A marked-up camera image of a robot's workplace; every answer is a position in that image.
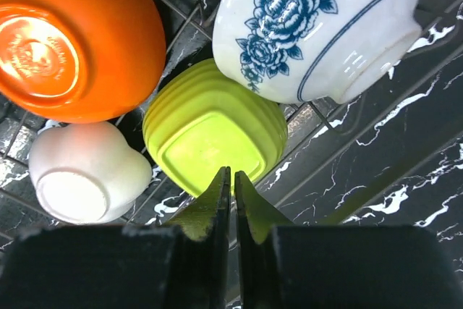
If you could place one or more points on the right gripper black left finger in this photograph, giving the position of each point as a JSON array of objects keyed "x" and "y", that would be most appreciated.
[{"x": 180, "y": 264}]

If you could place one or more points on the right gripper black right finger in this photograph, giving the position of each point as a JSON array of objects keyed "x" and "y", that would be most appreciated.
[{"x": 284, "y": 265}]

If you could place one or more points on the colourful patterned small bowl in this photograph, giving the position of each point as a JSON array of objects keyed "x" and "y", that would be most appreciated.
[{"x": 86, "y": 173}]

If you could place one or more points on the white top bowl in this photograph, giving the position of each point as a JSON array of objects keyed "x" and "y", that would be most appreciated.
[{"x": 201, "y": 121}]

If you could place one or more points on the blue white patterned bowl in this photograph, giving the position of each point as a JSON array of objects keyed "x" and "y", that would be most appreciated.
[{"x": 294, "y": 51}]

